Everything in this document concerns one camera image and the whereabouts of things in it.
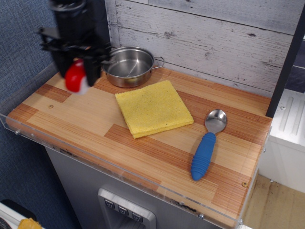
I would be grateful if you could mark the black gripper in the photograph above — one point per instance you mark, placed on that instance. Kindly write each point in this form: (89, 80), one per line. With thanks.
(75, 35)

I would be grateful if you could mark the red white apple slice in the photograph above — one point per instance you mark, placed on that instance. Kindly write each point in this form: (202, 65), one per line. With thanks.
(76, 79)

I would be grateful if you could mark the stainless steel pot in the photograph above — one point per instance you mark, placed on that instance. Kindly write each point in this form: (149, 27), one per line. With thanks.
(131, 66)

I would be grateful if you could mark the yellow folded cloth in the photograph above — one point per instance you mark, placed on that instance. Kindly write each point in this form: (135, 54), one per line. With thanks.
(153, 109)

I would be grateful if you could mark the clear acrylic table guard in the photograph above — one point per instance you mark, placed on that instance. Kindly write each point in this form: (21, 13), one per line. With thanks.
(92, 127)

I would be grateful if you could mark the grey toy fridge cabinet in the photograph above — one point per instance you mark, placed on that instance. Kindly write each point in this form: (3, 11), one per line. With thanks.
(82, 180)

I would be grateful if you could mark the silver dispenser button panel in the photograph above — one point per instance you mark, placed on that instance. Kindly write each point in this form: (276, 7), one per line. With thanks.
(120, 213)

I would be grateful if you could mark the yellow object bottom left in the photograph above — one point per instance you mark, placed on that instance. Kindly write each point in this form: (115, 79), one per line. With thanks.
(29, 224)

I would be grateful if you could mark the white ridged side counter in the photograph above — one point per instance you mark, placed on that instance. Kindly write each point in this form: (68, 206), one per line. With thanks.
(283, 157)

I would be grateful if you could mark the black vertical post left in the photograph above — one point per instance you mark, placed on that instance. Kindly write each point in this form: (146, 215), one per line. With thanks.
(101, 20)

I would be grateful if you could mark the black vertical post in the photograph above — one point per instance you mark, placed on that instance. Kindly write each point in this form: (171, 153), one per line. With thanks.
(287, 66)
(101, 20)

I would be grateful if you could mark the blue handled metal spoon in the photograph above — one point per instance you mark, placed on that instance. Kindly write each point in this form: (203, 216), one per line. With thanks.
(215, 123)

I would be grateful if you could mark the black vertical post right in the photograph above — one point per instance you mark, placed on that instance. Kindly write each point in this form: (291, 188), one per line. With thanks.
(287, 66)

